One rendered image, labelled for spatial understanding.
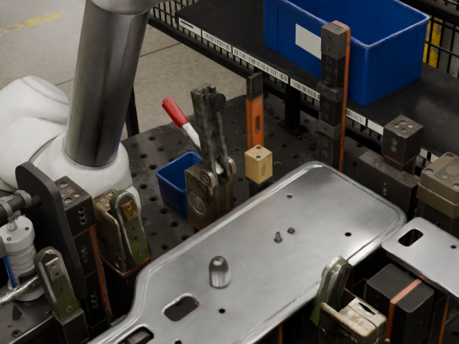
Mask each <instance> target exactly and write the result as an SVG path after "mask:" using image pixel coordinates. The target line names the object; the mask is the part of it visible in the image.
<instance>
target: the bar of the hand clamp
mask: <svg viewBox="0 0 459 344"><path fill-rule="evenodd" d="M190 93H191V100H192V103H193V110H194V114H195V121H196V125H197V131H198V136H199V142H200V146H201V153H202V157H203V161H204V168H205V169H208V170H209V171H211V172H212V174H213V175H214V178H215V187H217V186H218V185H219V182H218V177H217V170H216V167H215V162H214V159H216V158H217V161H218V162H219V164H220V165H221V166H223V168H224V172H223V174H222V175H221V176H223V177H225V178H227V179H229V178H231V172H230V165H229V160H228V156H227V148H226V144H225V137H224V132H223V124H222V120H221V113H220V111H221V110H222V109H223V108H224V106H225V103H226V98H225V96H224V95H223V94H221V93H217V89H216V86H214V85H211V84H210V83H204V84H203V85H201V86H199V87H197V88H195V89H193V90H192V91H191V92H190Z"/></svg>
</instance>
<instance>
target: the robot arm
mask: <svg viewBox="0 0 459 344"><path fill-rule="evenodd" d="M169 1H173V0H86V2H85V11H84V16H83V24H82V29H81V37H80V42H79V49H78V55H77V59H76V68H75V72H74V80H73V85H72V93H71V98H70V102H69V99H68V97H67V95H66V94H65V93H64V92H63V91H62V90H61V89H59V88H58V87H56V86H54V85H53V84H51V83H49V82H48V81H46V80H44V79H41V78H39V77H36V76H26V77H24V78H19V79H16V80H15V81H13V82H11V83H10V84H9V85H7V86H6V87H4V88H3V89H2V90H1V91H0V198H2V197H9V196H10V195H14V192H16V191H17V190H18V184H17V182H16V176H15V168H16V167H17V166H18V165H20V164H22V163H24V162H31V163H32V164H34V166H35V167H37V168H39V169H40V170H41V171H42V172H44V173H45V174H46V175H48V176H49V177H50V178H51V179H52V180H53V181H56V180H58V179H59V178H61V177H63V176H65V175H67V176H68V177H69V178H70V179H71V180H72V181H74V182H75V183H76V184H78V185H79V186H80V187H81V188H82V189H84V190H85V191H86V192H88V193H89V194H90V195H91V196H92V198H95V197H97V196H98V195H101V194H102V193H103V192H105V191H107V190H108V189H111V188H113V189H116V190H117V191H119V190H126V191H128V192H130V193H132V194H133V195H134V196H135V200H136V202H137V207H138V208H139V209H140V211H141V203H140V199H139V194H138V192H137V190H136V189H135V188H134V187H133V180H132V176H131V173H130V167H129V159H128V154H127V151H126V149H125V148H124V146H123V145H122V144H121V143H120V139H121V136H122V131H123V127H124V122H125V119H126V113H127V110H128V104H129V101H130V95H131V92H132V88H133V83H134V79H135V75H136V71H137V66H138V62H139V57H140V53H141V48H142V44H143V39H144V35H145V31H146V27H147V23H148V18H149V15H150V10H151V9H152V8H153V7H154V6H156V5H157V4H158V3H165V2H169Z"/></svg>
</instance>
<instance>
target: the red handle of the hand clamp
mask: <svg viewBox="0 0 459 344"><path fill-rule="evenodd" d="M162 107H163V108H164V110H165V111H166V112H167V114H168V115H169V116H170V118H171V119H172V121H173V122H174V124H175V125H176V126H177V127H178V129H179V130H181V131H182V132H183V134H184V135H185V137H186V138H187V139H188V140H189V142H190V143H191V145H192V146H193V147H194V148H195V150H196V152H197V153H198V154H199V155H200V157H201V158H202V159H203V157H202V153H201V146H200V142H199V136H198V134H197V133H196V131H195V130H194V129H193V127H192V126H191V125H190V123H189V122H190V121H189V120H188V119H187V118H186V116H185V115H184V113H183V112H182V111H181V109H180V108H179V106H178V105H177V104H176V103H175V101H174V100H173V98H170V99H169V98H165V99H164V100H163V104H162ZM214 162H215V167H216V170H217V177H218V176H220V175H222V174H223V172H224V168H223V166H221V165H220V164H219V162H218V161H217V159H214Z"/></svg>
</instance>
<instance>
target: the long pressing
mask: <svg viewBox="0 0 459 344"><path fill-rule="evenodd" d="M288 195H292V196H293V197H292V198H291V199H290V198H287V196H288ZM406 223H407V217H406V214H405V212H404V211H403V210H402V209H401V208H400V207H398V206H397V205H395V204H394V203H392V202H390V201H388V200H387V199H385V198H384V197H382V196H380V195H378V194H377V193H375V192H374V191H372V190H370V189H369V188H367V187H365V186H364V185H362V184H360V183H358V182H356V181H355V180H353V179H352V178H350V177H348V176H347V175H345V174H343V173H342V172H340V171H338V170H337V169H335V168H333V167H331V166H329V165H327V164H325V163H323V162H320V161H317V160H313V161H309V162H306V163H304V164H302V165H301V166H299V167H297V168H295V169H294V170H293V171H291V172H289V173H288V174H287V175H285V176H283V177H282V178H280V179H279V180H277V181H276V182H274V183H273V184H271V185H270V186H268V187H266V188H265V189H264V190H262V191H260V192H259V193H258V194H256V195H254V196H252V197H251V198H250V199H248V200H246V201H245V202H244V203H241V204H240V205H239V206H237V207H235V208H234V209H233V210H231V211H230V212H228V213H226V214H225V215H223V216H222V217H220V218H219V219H217V220H216V221H214V222H213V223H211V224H209V225H208V226H207V227H205V228H203V229H202V230H201V231H198V232H197V233H196V234H194V235H192V236H191V237H190V238H188V239H187V240H185V241H183V242H182V243H180V244H179V245H177V246H176V247H174V248H173V249H171V250H169V251H168V252H166V253H165V254H164V255H162V256H160V257H159V258H158V259H155V260H154V261H153V262H151V263H149V264H148V265H147V266H145V267H144V268H142V269H141V270H140V272H139V273H138V275H137V277H136V279H135V286H134V291H133V299H132V304H131V308H130V310H129V312H128V314H127V316H125V318H123V319H122V320H121V321H119V322H117V323H116V324H115V325H113V326H111V327H110V328H109V329H107V330H106V331H104V332H103V333H102V334H100V335H98V336H97V337H96V338H94V339H92V340H91V341H90V342H88V343H87V344H118V343H119V342H121V341H123V340H124V339H125V338H126V337H128V336H130V335H131V334H132V333H134V332H135V331H137V330H138V329H140V328H147V329H148V330H149V331H150V332H151V333H153V335H154V338H153V339H152V340H151V341H149V342H148V343H146V344H175V342H176V341H182V343H181V344H258V343H259V342H260V341H261V340H262V339H264V338H265V337H266V336H268V335H269V334H270V333H271V332H273V331H274V330H276V329H277V328H278V327H280V325H282V324H283V323H285V322H286V321H287V320H289V318H291V317H292V316H294V315H295V314H296V313H298V312H299V311H300V310H301V309H303V308H304V307H305V306H307V305H308V304H309V303H310V302H312V301H313V300H315V298H316V294H317V292H318V288H319V286H320V282H321V279H322V277H321V274H322V271H323V269H324V267H325V266H326V265H327V264H329V263H330V262H331V261H332V260H333V259H334V258H336V257H337V256H339V255H341V256H342V257H343V258H344V259H346V260H347V261H348V262H349V263H350V264H351V265H352V269H351V271H352V270H353V269H355V268H356V267H357V266H358V265H360V264H361V263H362V262H364V261H365V260H366V259H367V258H368V257H370V256H371V255H373V254H374V253H375V252H376V251H378V250H379V249H380V248H382V246H381V245H382V242H383V241H385V240H386V239H387V238H388V237H389V236H391V235H392V234H394V233H395V232H396V231H397V230H398V229H400V228H401V227H403V226H404V225H405V224H406ZM290 227H293V229H294V230H295V232H294V233H288V229H289V228H290ZM276 232H280V235H281V242H275V238H276ZM345 233H351V236H346V235H345ZM216 256H222V257H224V258H226V260H227V262H228V263H229V274H230V284H229V285H228V286H227V287H225V288H222V289H217V288H214V287H212V286H211V285H210V283H209V270H208V268H209V264H210V261H211V259H212V258H213V257H216ZM185 297H190V298H192V299H193V300H194V301H196V303H198V307H197V308H196V309H195V310H193V311H191V312H190V313H189V314H188V315H186V316H184V317H183V318H182V319H180V320H178V321H172V320H170V318H168V317H167V316H166V315H165V311H166V310H167V309H168V308H170V307H171V306H173V305H174V304H175V303H177V302H179V301H180V300H181V299H183V298H185ZM220 309H225V312H224V313H220V312H219V310H220Z"/></svg>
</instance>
